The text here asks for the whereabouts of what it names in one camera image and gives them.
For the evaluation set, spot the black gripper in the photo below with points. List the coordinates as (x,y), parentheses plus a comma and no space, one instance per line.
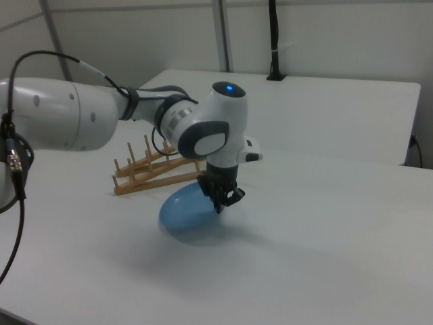
(221,176)

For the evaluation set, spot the blue round plate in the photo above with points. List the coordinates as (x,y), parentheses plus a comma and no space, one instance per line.
(189,216)

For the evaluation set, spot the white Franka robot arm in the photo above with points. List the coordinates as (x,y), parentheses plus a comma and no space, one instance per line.
(50,115)

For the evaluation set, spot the wooden plate rack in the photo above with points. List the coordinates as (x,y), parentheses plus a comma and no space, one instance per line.
(149,183)

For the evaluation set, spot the black pole with base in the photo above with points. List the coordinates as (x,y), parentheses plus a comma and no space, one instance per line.
(274,40)

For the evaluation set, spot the grey partition frame post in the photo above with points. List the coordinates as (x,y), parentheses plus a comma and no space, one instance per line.
(224,34)

